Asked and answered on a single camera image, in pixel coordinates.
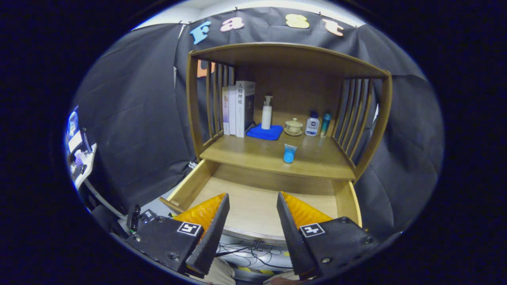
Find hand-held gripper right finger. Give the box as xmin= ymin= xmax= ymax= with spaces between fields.
xmin=276 ymin=192 xmax=381 ymax=277

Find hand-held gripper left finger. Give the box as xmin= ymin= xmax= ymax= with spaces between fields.
xmin=126 ymin=193 xmax=230 ymax=276

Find wooden drawer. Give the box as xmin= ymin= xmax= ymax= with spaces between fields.
xmin=159 ymin=159 xmax=363 ymax=244

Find blue and white tube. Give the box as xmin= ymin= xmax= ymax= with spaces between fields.
xmin=283 ymin=143 xmax=297 ymax=164

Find wooden countertop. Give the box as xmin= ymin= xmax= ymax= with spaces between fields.
xmin=199 ymin=133 xmax=356 ymax=181

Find wooden cabinet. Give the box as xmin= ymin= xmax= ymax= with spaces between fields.
xmin=186 ymin=42 xmax=393 ymax=182

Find light cloth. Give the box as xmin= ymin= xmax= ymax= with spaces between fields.
xmin=198 ymin=257 xmax=237 ymax=285

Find yellow and black floor tape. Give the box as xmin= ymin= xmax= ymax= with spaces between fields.
xmin=237 ymin=266 xmax=278 ymax=276

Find blue folded cloth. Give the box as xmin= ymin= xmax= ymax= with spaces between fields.
xmin=246 ymin=123 xmax=284 ymax=141

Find beige lidded teacup with saucer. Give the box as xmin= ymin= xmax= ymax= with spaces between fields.
xmin=284 ymin=118 xmax=304 ymax=137

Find white bottle with blue label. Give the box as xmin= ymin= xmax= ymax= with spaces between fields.
xmin=305 ymin=111 xmax=320 ymax=137

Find teal slim bottle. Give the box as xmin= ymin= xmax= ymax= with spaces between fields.
xmin=320 ymin=113 xmax=332 ymax=138

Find white pump bottle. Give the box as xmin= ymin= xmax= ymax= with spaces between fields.
xmin=261 ymin=95 xmax=274 ymax=130

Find thin purple book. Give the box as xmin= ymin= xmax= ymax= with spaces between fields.
xmin=222 ymin=86 xmax=230 ymax=135

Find white cluttered side desk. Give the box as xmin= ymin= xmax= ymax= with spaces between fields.
xmin=65 ymin=105 xmax=97 ymax=190

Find black floor cables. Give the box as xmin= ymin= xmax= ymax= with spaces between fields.
xmin=216 ymin=241 xmax=292 ymax=270

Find black handle device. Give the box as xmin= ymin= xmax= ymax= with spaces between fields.
xmin=126 ymin=204 xmax=158 ymax=234

